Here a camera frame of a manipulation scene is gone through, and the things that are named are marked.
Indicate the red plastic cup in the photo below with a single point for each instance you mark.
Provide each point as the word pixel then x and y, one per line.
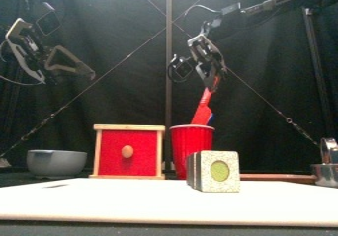
pixel 190 147

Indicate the red wooden knob box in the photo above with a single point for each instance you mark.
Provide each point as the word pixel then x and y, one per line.
pixel 127 138

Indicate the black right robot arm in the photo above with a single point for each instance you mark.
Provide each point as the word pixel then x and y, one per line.
pixel 263 6

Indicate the white cutting board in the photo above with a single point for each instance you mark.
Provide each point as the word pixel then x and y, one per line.
pixel 132 200

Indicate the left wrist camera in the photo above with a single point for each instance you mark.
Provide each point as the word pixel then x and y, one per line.
pixel 48 22

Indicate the pink rectangular plate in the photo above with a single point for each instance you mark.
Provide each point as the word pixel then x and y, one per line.
pixel 276 178

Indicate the vertical metal frame pole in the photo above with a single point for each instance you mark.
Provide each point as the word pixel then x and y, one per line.
pixel 168 98

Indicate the blue toy utensil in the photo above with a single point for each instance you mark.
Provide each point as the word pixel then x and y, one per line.
pixel 211 118

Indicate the red toy knife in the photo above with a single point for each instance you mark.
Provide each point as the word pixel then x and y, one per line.
pixel 202 111

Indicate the grey bowl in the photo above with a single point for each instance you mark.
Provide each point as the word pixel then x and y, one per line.
pixel 55 162

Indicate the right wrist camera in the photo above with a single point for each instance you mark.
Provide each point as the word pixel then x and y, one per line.
pixel 180 69

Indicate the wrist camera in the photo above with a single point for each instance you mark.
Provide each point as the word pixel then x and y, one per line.
pixel 180 69
pixel 48 22

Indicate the small metal pot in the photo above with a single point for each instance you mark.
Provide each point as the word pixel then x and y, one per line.
pixel 326 175

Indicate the black slanted stand pole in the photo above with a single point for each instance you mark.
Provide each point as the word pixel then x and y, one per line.
pixel 317 72

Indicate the toy sushi roll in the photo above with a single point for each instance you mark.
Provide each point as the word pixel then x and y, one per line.
pixel 218 171

